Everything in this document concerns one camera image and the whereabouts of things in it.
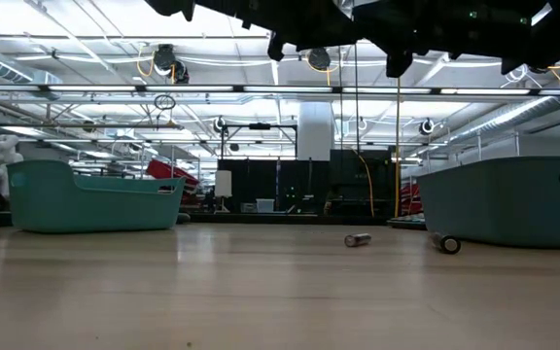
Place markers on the blue grey plastic bin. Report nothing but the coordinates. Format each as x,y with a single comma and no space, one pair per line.
503,209

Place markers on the white column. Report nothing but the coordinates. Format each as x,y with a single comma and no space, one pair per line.
315,131

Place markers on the silver black battery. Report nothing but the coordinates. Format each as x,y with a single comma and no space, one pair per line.
358,239

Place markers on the black desk calculator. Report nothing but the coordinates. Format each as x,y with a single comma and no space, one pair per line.
406,222

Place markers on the white robot figure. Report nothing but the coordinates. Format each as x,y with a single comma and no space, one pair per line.
3,155

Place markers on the grey horizontal pipe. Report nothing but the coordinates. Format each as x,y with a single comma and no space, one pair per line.
66,126

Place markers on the black gantry frame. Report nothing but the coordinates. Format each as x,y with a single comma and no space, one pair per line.
259,126

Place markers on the red cart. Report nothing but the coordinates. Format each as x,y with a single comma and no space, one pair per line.
163,170

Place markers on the black aluminium rig frame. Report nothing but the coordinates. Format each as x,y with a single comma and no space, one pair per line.
285,219

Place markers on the black cabinets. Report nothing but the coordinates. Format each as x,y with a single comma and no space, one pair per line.
348,180

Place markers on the clear plastic box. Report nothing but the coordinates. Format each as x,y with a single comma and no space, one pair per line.
248,208
265,205

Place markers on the teal green plastic bin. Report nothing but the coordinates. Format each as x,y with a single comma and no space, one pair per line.
90,209

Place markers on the red equipment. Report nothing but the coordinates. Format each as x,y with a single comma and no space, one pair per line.
410,199

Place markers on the long ceiling light bar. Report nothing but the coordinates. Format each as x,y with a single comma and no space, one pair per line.
187,89

